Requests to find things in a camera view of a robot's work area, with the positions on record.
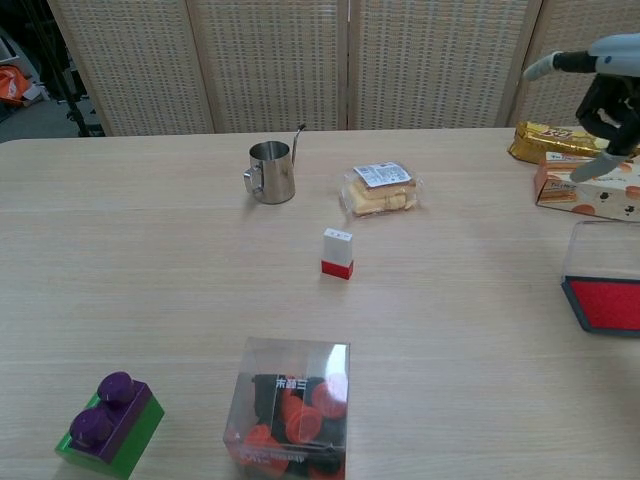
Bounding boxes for red ink pad clear lid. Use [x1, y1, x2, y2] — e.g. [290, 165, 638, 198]
[559, 220, 640, 342]

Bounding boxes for green purple toy block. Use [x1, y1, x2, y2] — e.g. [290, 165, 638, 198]
[54, 370, 166, 480]

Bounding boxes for clear-wrapped cracker packet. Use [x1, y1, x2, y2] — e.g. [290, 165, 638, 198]
[340, 160, 424, 220]

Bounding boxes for small red white stamp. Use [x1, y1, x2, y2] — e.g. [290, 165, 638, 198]
[320, 227, 355, 279]

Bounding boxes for black tripod stand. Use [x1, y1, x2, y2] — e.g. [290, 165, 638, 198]
[27, 0, 107, 138]

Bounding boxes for orange bag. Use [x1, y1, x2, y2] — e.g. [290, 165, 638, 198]
[0, 64, 32, 107]

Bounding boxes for stainless steel gooseneck pitcher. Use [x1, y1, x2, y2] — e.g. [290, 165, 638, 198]
[243, 124, 307, 206]

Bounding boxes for clear box orange black pieces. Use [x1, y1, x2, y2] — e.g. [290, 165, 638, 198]
[222, 336, 351, 480]

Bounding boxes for orange biscuit box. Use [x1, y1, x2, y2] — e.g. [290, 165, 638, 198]
[532, 151, 640, 223]

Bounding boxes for wooden rattan folding screen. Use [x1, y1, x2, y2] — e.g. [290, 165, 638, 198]
[46, 0, 640, 138]

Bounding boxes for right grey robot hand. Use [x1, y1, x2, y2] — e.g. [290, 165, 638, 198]
[522, 33, 640, 184]

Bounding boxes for gold foil snack packet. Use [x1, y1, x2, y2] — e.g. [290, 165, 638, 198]
[507, 121, 640, 164]

